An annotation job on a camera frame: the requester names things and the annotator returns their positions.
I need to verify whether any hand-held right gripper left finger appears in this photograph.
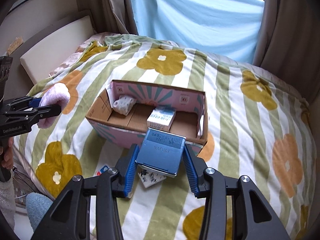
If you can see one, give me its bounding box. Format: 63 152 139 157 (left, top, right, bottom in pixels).
31 144 140 240

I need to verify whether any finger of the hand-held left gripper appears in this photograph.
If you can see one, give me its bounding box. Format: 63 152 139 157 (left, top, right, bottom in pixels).
1 104 62 128
3 96 45 112

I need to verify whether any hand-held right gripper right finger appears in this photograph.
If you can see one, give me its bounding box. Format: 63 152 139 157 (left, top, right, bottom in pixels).
182 145 290 240

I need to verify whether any pink fluffy sock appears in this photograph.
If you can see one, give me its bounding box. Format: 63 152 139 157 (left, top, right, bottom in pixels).
35 82 71 130

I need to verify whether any blue rectangular box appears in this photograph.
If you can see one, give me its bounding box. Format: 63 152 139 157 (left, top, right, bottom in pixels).
135 127 187 178

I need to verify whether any pink printed cardboard box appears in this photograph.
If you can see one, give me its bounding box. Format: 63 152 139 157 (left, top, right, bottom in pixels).
85 79 209 156

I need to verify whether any person's left hand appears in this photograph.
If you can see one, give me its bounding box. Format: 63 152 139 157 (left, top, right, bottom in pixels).
0 138 15 171

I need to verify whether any white dark-patterned packet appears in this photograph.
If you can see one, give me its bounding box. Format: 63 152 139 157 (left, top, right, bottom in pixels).
137 168 167 188

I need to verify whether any red and blue small packet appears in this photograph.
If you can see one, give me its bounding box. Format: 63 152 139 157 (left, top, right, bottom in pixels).
95 165 111 177

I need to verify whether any white and blue small box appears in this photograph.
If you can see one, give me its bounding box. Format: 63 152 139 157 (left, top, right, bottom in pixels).
146 106 177 132

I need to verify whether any white headboard cushion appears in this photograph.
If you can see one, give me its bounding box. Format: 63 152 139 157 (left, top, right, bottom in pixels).
19 15 97 85

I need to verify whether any striped floral blanket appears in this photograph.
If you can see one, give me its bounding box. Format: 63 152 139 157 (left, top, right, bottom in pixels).
12 34 318 240

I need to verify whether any white patterned rolled sock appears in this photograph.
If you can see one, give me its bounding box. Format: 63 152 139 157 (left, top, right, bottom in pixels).
112 95 137 117

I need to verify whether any light blue fluffy cloth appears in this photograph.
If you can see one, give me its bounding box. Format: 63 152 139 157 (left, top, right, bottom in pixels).
25 192 54 232

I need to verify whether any brown curtain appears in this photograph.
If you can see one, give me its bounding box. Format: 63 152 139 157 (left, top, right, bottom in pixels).
252 0 320 103
104 0 138 36

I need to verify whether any light blue hanging sheet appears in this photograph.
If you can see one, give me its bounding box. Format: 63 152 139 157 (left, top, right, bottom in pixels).
127 0 265 63

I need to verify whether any thin black cable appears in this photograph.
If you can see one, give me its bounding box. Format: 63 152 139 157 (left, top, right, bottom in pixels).
10 166 52 202

